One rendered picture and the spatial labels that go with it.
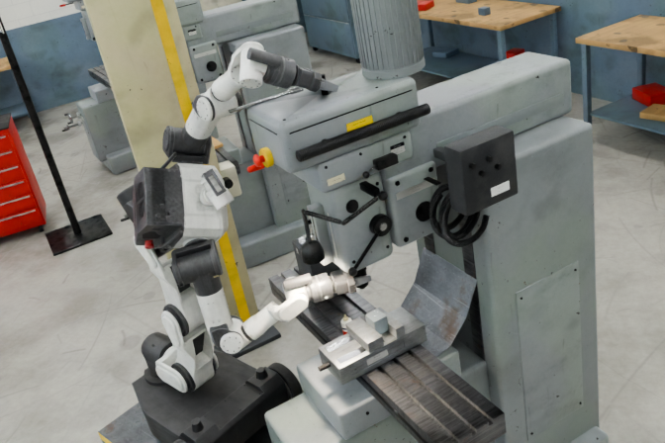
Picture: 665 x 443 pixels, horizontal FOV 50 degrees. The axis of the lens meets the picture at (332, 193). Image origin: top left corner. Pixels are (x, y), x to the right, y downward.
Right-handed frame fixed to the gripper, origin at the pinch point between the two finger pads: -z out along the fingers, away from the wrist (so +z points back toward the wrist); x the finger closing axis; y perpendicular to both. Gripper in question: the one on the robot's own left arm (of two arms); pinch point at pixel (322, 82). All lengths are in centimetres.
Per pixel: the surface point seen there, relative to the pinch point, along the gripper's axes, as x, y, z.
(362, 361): 15, -84, -37
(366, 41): 1.7, 15.8, -9.5
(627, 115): -217, 24, -381
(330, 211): 7.5, -37.0, -11.7
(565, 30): -348, 86, -408
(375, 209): 10.2, -33.0, -25.8
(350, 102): 13.0, -2.2, -4.3
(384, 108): 12.8, -1.4, -16.0
